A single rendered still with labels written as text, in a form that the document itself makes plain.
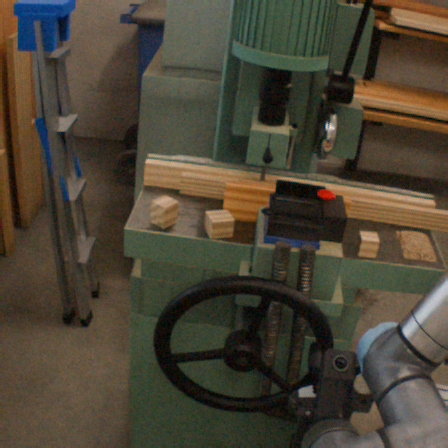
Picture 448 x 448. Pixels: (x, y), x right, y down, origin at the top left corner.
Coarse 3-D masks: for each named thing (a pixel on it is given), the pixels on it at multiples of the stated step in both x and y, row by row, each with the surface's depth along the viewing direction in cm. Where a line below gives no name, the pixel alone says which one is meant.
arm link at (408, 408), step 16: (400, 384) 63; (416, 384) 62; (432, 384) 63; (384, 400) 63; (400, 400) 61; (416, 400) 60; (432, 400) 60; (384, 416) 63; (400, 416) 60; (416, 416) 59; (432, 416) 58; (384, 432) 58; (400, 432) 57; (416, 432) 57; (432, 432) 56
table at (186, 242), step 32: (160, 192) 118; (128, 224) 106; (192, 224) 109; (352, 224) 116; (384, 224) 117; (128, 256) 108; (160, 256) 107; (192, 256) 107; (224, 256) 106; (352, 256) 105; (384, 256) 107; (384, 288) 107; (416, 288) 107
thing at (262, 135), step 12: (252, 120) 111; (288, 120) 114; (252, 132) 107; (264, 132) 107; (276, 132) 107; (288, 132) 108; (252, 144) 108; (264, 144) 108; (276, 144) 107; (252, 156) 109; (276, 156) 109
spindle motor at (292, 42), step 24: (240, 0) 98; (264, 0) 92; (288, 0) 91; (312, 0) 91; (336, 0) 95; (240, 24) 99; (264, 24) 94; (288, 24) 93; (312, 24) 94; (240, 48) 99; (264, 48) 96; (288, 48) 95; (312, 48) 96
